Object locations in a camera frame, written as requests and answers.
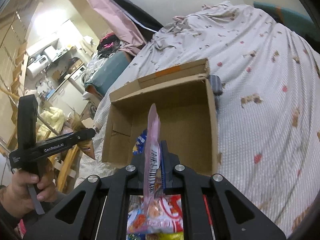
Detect teal pillow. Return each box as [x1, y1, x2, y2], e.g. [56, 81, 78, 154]
[253, 1, 318, 38]

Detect white water heater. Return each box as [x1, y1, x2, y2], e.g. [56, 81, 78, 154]
[26, 55, 49, 79]

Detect teal folded blanket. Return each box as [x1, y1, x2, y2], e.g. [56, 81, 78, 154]
[83, 50, 133, 98]

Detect white kitchen cabinet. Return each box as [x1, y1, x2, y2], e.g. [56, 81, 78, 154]
[48, 71, 88, 116]

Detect pink hanging cloth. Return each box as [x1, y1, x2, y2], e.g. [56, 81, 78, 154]
[86, 0, 146, 56]

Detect checkered patterned bed sheet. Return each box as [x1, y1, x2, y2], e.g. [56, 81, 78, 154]
[75, 0, 320, 238]

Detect wooden rack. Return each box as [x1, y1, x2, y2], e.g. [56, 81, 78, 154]
[56, 145, 79, 192]

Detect yellow cheese chips bag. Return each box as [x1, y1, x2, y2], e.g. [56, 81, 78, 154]
[145, 232, 184, 240]

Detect person's left hand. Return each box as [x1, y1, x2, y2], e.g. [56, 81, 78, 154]
[1, 159, 57, 219]

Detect pile of clothes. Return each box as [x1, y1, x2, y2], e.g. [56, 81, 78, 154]
[97, 33, 120, 57]

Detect pink snack packet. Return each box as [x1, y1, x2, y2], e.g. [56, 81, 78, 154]
[143, 104, 161, 208]

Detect tan brown snack bag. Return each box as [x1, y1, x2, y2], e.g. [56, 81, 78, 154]
[71, 118, 96, 160]

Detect brown cardboard box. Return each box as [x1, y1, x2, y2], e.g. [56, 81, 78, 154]
[102, 59, 218, 176]

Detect white red rice cracker bag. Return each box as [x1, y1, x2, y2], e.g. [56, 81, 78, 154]
[146, 195, 183, 233]

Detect yellow quilt bundle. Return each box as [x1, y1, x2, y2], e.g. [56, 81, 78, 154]
[36, 107, 65, 141]

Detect colourful shrimp chips bag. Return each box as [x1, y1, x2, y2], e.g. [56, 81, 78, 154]
[127, 197, 148, 234]

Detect blue yellow snack packet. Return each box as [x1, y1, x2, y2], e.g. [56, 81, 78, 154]
[132, 129, 147, 155]

